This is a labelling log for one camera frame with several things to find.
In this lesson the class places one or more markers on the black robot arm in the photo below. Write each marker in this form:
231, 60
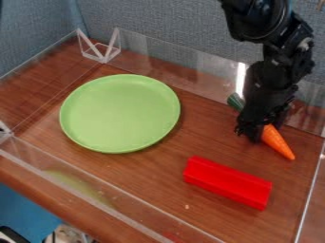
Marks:
267, 22

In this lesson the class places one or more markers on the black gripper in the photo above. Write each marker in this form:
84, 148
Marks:
267, 92

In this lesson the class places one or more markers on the clear acrylic enclosure wall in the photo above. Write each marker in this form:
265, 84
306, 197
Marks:
128, 197

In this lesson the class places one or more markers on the green round plate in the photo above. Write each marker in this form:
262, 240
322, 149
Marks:
119, 113

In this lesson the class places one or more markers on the orange toy carrot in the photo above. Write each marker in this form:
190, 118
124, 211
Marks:
271, 138

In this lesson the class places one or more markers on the clear acrylic corner bracket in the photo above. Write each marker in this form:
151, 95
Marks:
99, 52

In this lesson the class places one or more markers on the red rectangular block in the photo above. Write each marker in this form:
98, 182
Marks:
227, 182

